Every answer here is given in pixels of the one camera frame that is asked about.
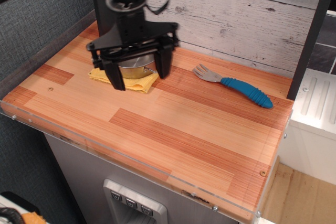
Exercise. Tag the dark gray post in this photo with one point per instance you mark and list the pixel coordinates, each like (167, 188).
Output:
(105, 20)
(311, 39)

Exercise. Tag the dark gray left post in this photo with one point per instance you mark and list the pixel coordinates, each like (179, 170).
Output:
(105, 20)

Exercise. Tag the white toy sink unit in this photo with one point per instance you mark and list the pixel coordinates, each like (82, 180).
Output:
(308, 144)

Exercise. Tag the yellow folded towel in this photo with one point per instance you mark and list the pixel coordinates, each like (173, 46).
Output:
(141, 85)

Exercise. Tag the dark gray right post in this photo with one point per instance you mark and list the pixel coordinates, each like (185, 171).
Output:
(311, 39)

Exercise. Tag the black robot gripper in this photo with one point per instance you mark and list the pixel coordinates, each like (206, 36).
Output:
(136, 37)

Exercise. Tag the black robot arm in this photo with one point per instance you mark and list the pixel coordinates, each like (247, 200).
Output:
(126, 7)

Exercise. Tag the clear acrylic edge guard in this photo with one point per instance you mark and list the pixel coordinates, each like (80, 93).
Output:
(197, 181)

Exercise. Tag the stainless steel pot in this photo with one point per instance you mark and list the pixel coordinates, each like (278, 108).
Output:
(139, 67)

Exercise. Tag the silver dispenser panel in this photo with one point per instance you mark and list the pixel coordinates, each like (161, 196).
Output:
(129, 206)

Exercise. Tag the blue handled metal fork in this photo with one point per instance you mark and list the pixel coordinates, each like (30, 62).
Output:
(252, 93)

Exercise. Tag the orange cloth item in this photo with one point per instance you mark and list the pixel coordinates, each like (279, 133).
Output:
(33, 218)

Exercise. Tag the gray toy fridge cabinet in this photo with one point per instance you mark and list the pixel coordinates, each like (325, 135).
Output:
(85, 174)

